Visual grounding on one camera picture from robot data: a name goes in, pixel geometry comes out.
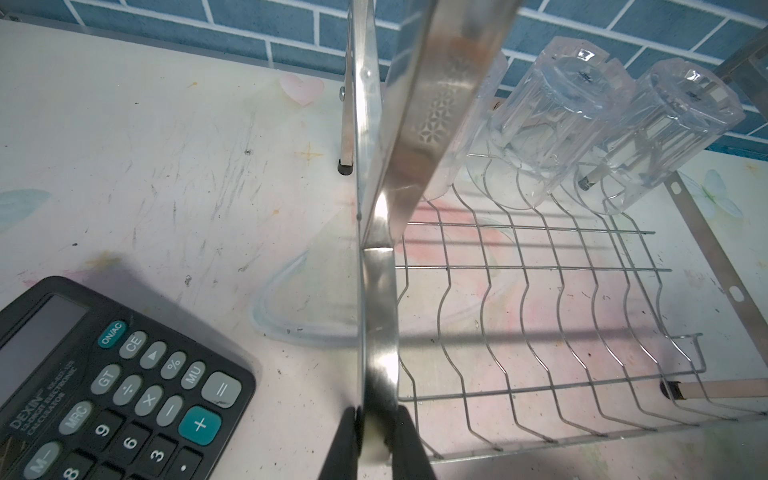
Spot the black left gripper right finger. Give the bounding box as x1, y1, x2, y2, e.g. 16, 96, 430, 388
391, 406, 436, 480

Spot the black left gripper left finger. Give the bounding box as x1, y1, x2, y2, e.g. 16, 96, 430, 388
318, 407, 360, 480

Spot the steel two-tier dish rack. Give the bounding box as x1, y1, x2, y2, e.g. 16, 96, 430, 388
340, 1, 767, 466

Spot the black desk calculator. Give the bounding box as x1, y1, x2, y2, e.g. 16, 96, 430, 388
1, 276, 257, 479

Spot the clear pink glass cup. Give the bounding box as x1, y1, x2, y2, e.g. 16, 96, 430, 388
423, 52, 508, 201

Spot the clear glass cup middle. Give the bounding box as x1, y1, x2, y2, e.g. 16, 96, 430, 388
471, 36, 635, 210

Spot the clear glass cup right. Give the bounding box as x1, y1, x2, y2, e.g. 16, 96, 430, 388
564, 58, 745, 215

